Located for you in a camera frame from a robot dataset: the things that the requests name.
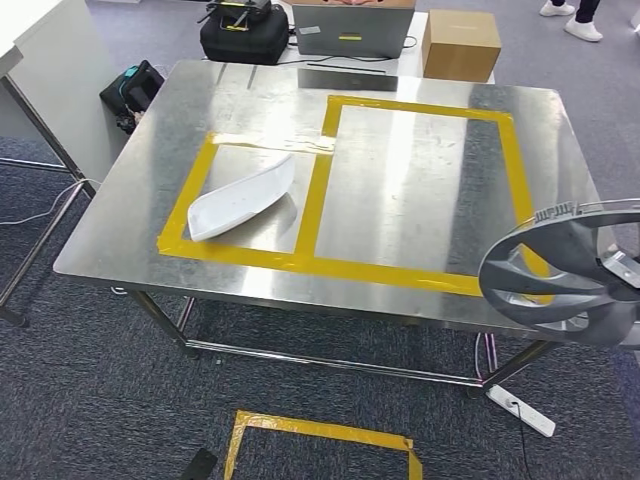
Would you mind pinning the grey plastic car part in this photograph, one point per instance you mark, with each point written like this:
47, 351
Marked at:
560, 255

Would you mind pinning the white plastic cover part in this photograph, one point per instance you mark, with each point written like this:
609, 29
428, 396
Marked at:
240, 202

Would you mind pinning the steel workbench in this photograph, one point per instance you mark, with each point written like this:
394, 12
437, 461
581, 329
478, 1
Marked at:
400, 185

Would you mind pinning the yellow bench tape outline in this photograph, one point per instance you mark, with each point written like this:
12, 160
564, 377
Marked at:
375, 272

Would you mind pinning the yellow floor tape square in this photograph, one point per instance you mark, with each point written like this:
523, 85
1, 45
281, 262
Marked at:
320, 429

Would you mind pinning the grey laptop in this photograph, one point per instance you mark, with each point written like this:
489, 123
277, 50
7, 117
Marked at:
350, 33

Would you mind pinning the black carrying case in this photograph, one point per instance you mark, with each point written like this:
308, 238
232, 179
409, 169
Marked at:
244, 40

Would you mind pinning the cardboard box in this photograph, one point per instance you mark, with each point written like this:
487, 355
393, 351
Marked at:
460, 46

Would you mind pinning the black teal backpack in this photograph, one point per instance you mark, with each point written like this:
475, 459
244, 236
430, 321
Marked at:
132, 93

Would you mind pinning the white power strip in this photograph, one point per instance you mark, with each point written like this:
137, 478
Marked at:
520, 411

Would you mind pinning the white desk with metal legs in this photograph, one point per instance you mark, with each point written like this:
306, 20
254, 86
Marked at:
55, 86

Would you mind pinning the person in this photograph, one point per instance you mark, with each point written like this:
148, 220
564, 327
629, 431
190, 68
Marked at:
583, 30

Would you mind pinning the white cabinet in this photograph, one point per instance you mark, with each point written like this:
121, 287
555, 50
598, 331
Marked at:
635, 20

